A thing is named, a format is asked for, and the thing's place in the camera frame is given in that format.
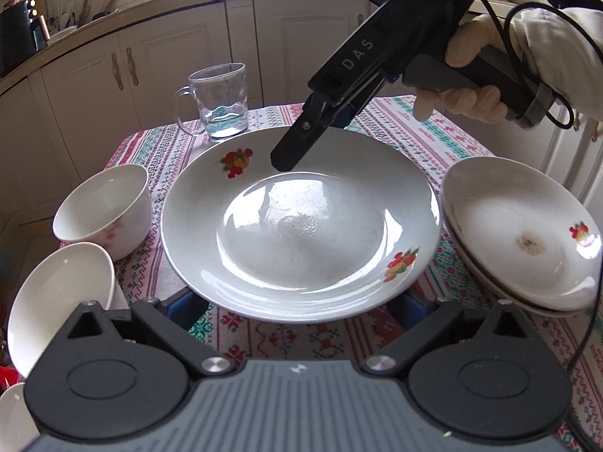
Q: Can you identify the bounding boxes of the black cable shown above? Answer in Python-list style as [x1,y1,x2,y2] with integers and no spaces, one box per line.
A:
[473,0,603,434]

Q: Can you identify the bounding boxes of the person's right hand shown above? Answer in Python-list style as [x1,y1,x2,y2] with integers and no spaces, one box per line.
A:
[415,6,603,124]

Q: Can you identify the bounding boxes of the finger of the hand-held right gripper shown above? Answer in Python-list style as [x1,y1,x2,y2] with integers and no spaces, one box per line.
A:
[271,95,341,173]
[331,74,395,130]

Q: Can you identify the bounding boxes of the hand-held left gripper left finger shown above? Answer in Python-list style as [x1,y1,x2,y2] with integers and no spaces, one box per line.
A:
[66,287,234,377]

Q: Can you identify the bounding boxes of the beige kitchen countertop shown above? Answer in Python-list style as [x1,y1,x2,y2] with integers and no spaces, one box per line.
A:
[0,0,368,86]

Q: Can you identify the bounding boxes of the black air fryer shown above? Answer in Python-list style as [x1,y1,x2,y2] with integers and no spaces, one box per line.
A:
[0,0,50,78]

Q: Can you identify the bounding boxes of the stained white fruit print plate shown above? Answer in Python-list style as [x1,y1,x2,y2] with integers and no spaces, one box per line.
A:
[441,157,603,312]

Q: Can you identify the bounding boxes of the patterned red green tablecloth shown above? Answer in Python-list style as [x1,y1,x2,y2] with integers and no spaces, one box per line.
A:
[103,95,603,438]

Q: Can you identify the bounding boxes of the clear glass mug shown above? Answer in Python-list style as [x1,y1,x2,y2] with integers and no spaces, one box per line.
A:
[173,63,249,143]

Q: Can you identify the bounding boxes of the white floral bowl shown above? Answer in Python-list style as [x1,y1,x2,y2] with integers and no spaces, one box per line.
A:
[0,383,41,452]
[7,242,129,378]
[52,165,153,262]

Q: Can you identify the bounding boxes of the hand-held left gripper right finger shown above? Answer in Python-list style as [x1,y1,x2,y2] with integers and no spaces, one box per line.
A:
[363,292,535,377]

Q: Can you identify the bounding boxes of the wooden kitchen utensils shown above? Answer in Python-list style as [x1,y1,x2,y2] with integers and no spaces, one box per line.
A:
[49,0,118,34]

